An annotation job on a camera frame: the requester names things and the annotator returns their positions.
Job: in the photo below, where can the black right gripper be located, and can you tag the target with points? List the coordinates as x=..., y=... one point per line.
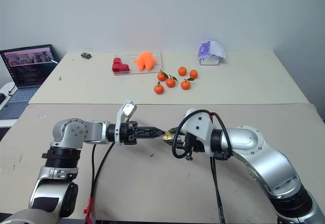
x=191, y=142

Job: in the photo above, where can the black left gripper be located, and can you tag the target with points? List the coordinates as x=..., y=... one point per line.
x=127, y=133

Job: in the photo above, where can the brass padlock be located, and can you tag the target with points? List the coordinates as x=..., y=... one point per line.
x=167, y=135

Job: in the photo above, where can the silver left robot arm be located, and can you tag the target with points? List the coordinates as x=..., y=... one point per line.
x=94, y=132

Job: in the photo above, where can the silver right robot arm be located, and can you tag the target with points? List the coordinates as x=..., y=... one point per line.
x=266, y=158

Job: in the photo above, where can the orange tangerine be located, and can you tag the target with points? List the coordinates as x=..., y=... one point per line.
x=182, y=71
x=193, y=74
x=185, y=84
x=161, y=76
x=170, y=82
x=159, y=89

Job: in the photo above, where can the clear plastic tray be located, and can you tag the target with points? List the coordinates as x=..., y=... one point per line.
x=157, y=64

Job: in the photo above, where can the orange plush toy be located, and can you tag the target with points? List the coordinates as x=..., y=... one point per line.
x=145, y=61

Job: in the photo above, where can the red building blocks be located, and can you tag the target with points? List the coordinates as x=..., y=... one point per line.
x=119, y=66

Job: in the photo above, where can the white purple paper house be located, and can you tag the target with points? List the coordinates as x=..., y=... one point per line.
x=210, y=53

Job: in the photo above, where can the small black box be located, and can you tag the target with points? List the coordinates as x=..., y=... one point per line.
x=86, y=55

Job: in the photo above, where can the open grey laptop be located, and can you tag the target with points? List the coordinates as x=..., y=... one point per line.
x=28, y=66

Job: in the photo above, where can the black computer mouse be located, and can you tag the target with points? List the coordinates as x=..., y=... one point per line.
x=1, y=97

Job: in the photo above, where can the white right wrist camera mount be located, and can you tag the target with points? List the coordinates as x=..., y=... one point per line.
x=198, y=128

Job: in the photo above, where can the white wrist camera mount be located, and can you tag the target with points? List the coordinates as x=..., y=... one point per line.
x=125, y=118
x=198, y=128

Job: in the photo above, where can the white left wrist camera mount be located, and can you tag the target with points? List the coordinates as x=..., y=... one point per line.
x=125, y=118

